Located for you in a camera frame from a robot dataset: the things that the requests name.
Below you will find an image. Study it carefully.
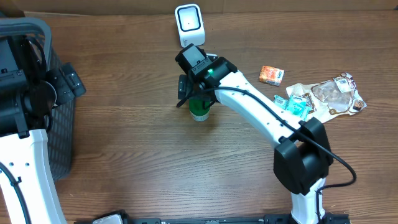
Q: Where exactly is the white barcode scanner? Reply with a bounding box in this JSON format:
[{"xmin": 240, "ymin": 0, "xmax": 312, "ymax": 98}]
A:
[{"xmin": 175, "ymin": 3, "xmax": 205, "ymax": 48}]

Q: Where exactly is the grey plastic mesh basket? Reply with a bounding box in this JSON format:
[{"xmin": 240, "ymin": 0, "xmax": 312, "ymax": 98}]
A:
[{"xmin": 1, "ymin": 17, "xmax": 77, "ymax": 180}]

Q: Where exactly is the orange tissue pack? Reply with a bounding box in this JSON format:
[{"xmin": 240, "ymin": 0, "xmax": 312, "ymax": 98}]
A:
[{"xmin": 259, "ymin": 65, "xmax": 284, "ymax": 86}]

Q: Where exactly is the clear dried mushroom bag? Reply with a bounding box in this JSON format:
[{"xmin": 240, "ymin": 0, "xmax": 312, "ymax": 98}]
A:
[{"xmin": 311, "ymin": 72, "xmax": 367, "ymax": 115}]

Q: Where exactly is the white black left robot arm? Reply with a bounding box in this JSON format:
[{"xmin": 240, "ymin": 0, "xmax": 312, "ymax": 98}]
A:
[{"xmin": 1, "ymin": 35, "xmax": 86, "ymax": 223}]

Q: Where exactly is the Kleenex tissue pack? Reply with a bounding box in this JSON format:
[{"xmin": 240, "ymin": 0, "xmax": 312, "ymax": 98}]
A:
[{"xmin": 285, "ymin": 95, "xmax": 307, "ymax": 116}]

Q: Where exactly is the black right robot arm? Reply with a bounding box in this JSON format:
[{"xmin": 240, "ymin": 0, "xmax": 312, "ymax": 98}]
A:
[{"xmin": 175, "ymin": 44, "xmax": 333, "ymax": 223}]

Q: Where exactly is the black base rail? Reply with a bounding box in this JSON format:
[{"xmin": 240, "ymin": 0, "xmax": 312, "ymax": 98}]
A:
[{"xmin": 74, "ymin": 210, "xmax": 352, "ymax": 224}]

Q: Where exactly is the teal packet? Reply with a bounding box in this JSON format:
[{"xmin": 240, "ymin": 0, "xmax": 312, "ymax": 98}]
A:
[{"xmin": 274, "ymin": 95, "xmax": 310, "ymax": 121}]

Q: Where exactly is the brown cardboard back panel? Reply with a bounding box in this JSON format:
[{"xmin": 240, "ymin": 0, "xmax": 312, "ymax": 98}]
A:
[{"xmin": 1, "ymin": 0, "xmax": 397, "ymax": 16}]

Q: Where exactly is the green lid jar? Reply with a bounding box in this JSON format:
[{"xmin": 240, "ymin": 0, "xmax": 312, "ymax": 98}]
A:
[{"xmin": 188, "ymin": 99, "xmax": 211, "ymax": 122}]

